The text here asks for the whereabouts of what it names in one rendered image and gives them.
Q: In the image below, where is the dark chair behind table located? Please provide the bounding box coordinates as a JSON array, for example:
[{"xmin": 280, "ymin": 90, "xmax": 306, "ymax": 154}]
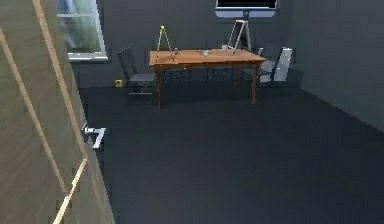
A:
[{"xmin": 205, "ymin": 39, "xmax": 236, "ymax": 82}]

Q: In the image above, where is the orange wooden table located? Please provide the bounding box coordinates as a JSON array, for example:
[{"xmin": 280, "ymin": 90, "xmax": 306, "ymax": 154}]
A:
[{"xmin": 148, "ymin": 48, "xmax": 267, "ymax": 112}]

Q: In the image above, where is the dark grey chair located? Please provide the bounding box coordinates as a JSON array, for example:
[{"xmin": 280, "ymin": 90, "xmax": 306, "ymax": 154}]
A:
[{"xmin": 117, "ymin": 47, "xmax": 157, "ymax": 105}]

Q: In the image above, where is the yellow green tripod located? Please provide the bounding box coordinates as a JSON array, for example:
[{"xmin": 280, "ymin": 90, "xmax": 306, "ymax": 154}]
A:
[{"xmin": 155, "ymin": 25, "xmax": 176, "ymax": 62}]

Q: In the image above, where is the grey white chair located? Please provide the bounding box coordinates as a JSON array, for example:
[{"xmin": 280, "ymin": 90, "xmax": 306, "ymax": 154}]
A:
[{"xmin": 241, "ymin": 46, "xmax": 294, "ymax": 84}]

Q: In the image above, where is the white framed window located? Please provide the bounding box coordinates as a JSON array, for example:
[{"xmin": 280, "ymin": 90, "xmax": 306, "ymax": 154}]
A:
[{"xmin": 55, "ymin": 0, "xmax": 109, "ymax": 63}]

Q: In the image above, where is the brown wooden room door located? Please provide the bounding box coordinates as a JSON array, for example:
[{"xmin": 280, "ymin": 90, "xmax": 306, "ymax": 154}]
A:
[{"xmin": 0, "ymin": 0, "xmax": 116, "ymax": 224}]

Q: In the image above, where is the silver door handle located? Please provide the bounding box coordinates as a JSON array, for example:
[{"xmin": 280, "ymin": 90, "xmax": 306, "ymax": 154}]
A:
[{"xmin": 81, "ymin": 123, "xmax": 107, "ymax": 150}]

